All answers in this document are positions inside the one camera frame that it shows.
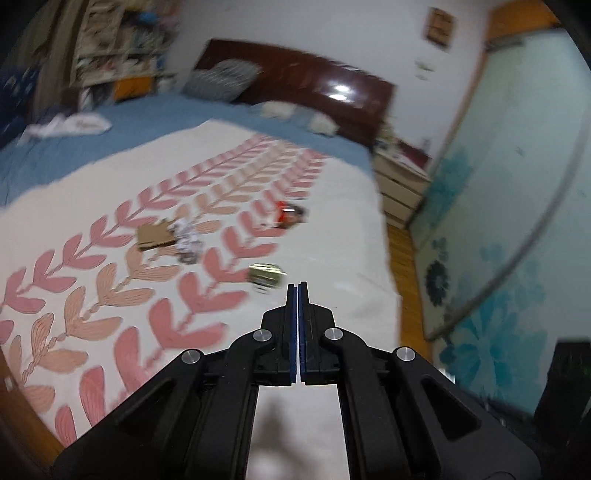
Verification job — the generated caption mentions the grey checkered pillow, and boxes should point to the grey checkered pillow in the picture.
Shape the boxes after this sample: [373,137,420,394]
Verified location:
[184,60,262,103]

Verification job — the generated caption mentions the white garment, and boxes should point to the white garment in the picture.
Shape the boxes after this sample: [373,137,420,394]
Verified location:
[18,113,112,144]

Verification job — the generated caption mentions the gold foil wrapper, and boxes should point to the gold foil wrapper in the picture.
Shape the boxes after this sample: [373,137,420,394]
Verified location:
[247,262,284,294]

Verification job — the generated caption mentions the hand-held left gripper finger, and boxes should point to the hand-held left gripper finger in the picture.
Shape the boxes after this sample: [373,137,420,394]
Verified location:
[53,283,299,480]
[298,281,542,480]

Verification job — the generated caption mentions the brown cardboard piece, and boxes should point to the brown cardboard piece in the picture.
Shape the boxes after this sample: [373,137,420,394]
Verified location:
[136,220,178,252]

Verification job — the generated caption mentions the beige curtain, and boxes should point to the beige curtain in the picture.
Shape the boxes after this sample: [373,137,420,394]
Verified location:
[28,0,88,121]

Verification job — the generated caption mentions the red snack wrapper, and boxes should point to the red snack wrapper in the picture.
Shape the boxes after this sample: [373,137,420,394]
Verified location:
[274,200,309,229]

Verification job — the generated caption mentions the beige nightstand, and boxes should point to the beige nightstand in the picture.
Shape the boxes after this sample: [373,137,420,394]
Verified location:
[372,138,432,229]

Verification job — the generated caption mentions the navy moon print cloth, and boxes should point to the navy moon print cloth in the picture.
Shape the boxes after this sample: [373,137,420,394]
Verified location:
[0,65,35,134]

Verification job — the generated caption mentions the crumpled printed paper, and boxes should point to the crumpled printed paper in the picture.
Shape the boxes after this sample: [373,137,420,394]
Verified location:
[168,219,206,265]

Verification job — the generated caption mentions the orange storage box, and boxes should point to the orange storage box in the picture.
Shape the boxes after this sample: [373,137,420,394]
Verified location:
[113,76,153,100]

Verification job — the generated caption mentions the blue bed sheet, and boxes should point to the blue bed sheet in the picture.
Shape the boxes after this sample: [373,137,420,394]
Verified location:
[0,90,375,208]

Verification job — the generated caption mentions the white bookshelf with books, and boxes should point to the white bookshelf with books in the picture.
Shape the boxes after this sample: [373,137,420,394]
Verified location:
[69,0,181,109]

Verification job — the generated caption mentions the dark wooden headboard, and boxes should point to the dark wooden headboard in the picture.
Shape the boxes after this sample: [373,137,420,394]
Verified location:
[193,39,398,148]

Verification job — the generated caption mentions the floral print wardrobe door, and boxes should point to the floral print wardrobe door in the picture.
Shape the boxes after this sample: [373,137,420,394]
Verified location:
[409,28,591,416]

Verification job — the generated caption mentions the blue and white pillow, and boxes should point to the blue and white pillow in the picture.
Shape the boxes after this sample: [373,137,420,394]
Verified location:
[252,100,338,137]

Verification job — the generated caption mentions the brown wall hanging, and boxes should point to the brown wall hanging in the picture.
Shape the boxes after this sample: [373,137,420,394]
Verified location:
[426,7,454,46]

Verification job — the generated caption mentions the white leaf print blanket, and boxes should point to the white leaf print blanket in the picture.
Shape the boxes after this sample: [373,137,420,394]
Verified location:
[0,119,402,480]

